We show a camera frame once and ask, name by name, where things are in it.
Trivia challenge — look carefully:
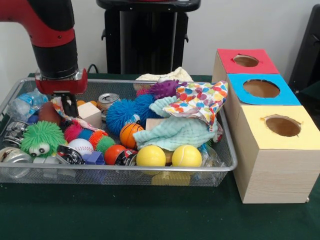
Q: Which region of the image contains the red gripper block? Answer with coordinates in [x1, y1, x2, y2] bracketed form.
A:
[34, 67, 88, 118]

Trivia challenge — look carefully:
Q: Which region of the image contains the purple spiky toy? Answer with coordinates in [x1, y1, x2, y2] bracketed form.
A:
[147, 79, 188, 100]

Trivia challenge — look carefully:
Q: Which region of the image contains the cream knitted cloth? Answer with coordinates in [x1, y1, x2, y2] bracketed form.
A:
[134, 66, 194, 83]

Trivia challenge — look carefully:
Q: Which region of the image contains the shallow mesh bin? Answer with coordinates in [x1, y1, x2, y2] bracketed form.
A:
[0, 77, 238, 187]

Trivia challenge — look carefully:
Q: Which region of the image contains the wooden box with three holes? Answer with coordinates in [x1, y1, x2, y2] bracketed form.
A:
[211, 48, 320, 205]

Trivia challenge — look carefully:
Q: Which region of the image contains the plain wooden block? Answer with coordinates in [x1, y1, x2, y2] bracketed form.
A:
[77, 102, 103, 128]

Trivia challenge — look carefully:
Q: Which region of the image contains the green spiky toy with eyes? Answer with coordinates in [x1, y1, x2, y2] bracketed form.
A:
[20, 120, 66, 158]

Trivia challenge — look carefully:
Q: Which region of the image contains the blue spiky toy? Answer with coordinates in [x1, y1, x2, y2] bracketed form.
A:
[106, 93, 161, 137]

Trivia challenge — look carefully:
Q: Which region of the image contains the orange toy basketball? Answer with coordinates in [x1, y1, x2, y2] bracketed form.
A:
[119, 123, 145, 150]

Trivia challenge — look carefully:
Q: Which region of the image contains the smooth yellow ball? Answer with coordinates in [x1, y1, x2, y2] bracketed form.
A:
[136, 145, 167, 168]

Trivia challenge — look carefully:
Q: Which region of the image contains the mint green cloth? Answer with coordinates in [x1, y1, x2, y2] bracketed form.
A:
[132, 96, 219, 152]

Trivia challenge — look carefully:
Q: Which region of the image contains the yellow tennis ball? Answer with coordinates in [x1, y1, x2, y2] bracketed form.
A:
[171, 144, 203, 168]

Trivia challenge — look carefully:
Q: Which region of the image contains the dark green tablecloth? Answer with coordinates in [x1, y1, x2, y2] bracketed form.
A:
[0, 72, 320, 240]

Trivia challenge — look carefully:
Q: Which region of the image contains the dark green cloth side table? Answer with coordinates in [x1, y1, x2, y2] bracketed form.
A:
[298, 81, 320, 108]

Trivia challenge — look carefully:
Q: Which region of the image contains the black upright panel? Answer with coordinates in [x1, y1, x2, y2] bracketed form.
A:
[288, 3, 320, 88]

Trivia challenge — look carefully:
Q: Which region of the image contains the black cable loop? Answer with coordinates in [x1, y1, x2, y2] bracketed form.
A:
[86, 63, 101, 75]

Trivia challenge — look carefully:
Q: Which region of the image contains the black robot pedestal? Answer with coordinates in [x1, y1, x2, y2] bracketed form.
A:
[96, 0, 202, 75]

